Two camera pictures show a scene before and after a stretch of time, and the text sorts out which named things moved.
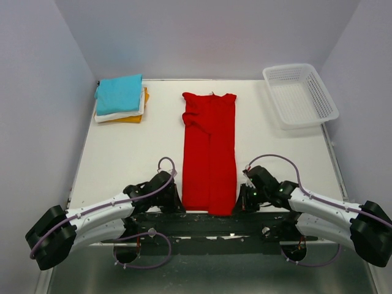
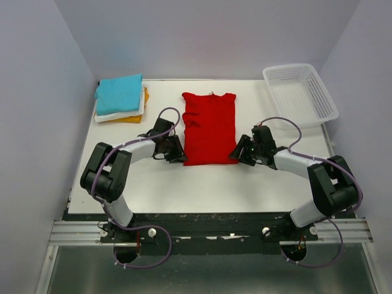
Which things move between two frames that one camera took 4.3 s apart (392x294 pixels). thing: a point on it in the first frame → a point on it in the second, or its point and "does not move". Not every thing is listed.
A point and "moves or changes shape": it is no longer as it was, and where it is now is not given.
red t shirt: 209,180 moves or changes shape
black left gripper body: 168,203 → 172,150
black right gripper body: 250,199 → 258,150
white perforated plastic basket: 301,99 does not move
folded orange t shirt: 136,119 does not move
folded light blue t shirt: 119,95 does not move
